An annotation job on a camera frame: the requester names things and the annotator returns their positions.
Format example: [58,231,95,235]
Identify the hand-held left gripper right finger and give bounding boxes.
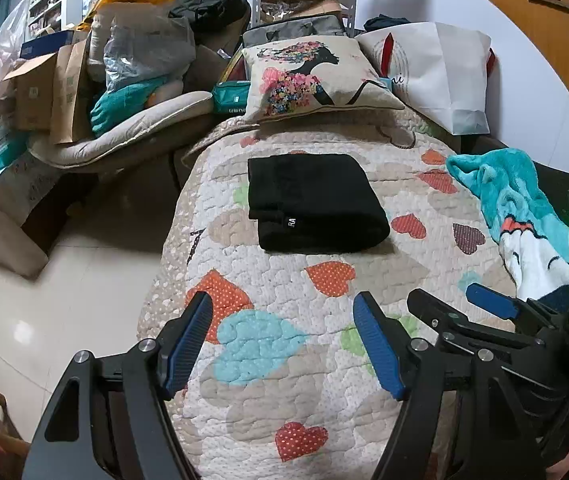
[352,291,547,480]

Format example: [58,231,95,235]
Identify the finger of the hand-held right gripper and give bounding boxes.
[465,282,561,331]
[407,288,531,356]

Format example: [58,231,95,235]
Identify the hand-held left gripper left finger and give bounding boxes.
[20,291,215,480]

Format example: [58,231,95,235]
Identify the black pants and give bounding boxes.
[247,154,391,253]

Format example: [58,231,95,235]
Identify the heart-patterned quilt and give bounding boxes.
[137,105,530,480]

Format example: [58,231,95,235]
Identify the teal printed fleece blanket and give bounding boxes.
[445,148,569,311]

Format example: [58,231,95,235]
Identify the beige padded mat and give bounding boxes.
[29,91,214,171]

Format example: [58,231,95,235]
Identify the white paper bag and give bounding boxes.
[354,21,496,136]

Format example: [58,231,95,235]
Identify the teal knitted cloth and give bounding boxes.
[90,77,162,138]

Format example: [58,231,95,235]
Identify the teal tissue packet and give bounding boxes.
[213,81,250,116]

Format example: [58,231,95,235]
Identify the floral printed cushion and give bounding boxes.
[241,35,406,122]

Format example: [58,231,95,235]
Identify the wooden door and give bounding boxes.
[434,0,569,183]

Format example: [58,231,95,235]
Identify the brown paper bag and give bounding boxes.
[49,37,95,146]

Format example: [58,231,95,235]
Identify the dark cloth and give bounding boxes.
[364,15,410,31]

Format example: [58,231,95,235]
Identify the cardboard box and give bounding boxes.
[2,52,60,133]

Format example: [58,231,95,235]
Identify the clear plastic bag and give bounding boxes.
[89,2,198,93]

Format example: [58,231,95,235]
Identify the grey bag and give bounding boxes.
[242,14,347,48]

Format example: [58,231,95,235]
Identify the blue box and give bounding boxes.
[19,30,75,61]

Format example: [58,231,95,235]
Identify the flat brown cardboard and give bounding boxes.
[259,0,350,21]

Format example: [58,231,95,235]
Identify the black bag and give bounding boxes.
[169,0,251,36]

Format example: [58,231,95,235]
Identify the white plastic bag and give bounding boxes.
[0,0,32,101]

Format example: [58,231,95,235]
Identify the white shelf unit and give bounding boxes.
[29,0,85,36]

